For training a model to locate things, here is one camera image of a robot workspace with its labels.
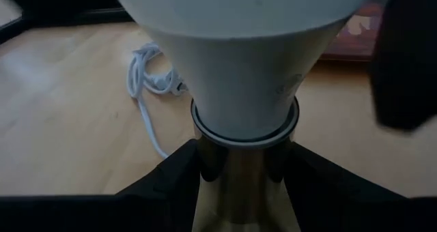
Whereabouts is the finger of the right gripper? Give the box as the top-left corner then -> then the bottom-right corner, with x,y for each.
370,0 -> 437,132

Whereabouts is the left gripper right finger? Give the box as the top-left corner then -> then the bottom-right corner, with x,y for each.
268,141 -> 437,232

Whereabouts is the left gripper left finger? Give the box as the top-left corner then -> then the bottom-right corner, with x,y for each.
0,139 -> 221,232

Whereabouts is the brass lamp socket base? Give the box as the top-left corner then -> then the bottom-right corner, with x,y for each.
190,97 -> 301,232

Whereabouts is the white lightbulb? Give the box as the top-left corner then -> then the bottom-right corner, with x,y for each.
109,0 -> 376,141

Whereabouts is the landscape picture postcard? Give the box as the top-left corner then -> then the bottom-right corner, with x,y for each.
320,0 -> 390,61

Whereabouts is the white lamp power cord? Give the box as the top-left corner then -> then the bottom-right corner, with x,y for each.
126,42 -> 188,160

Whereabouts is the black aluminium table frame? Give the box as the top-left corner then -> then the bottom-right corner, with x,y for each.
0,0 -> 134,45

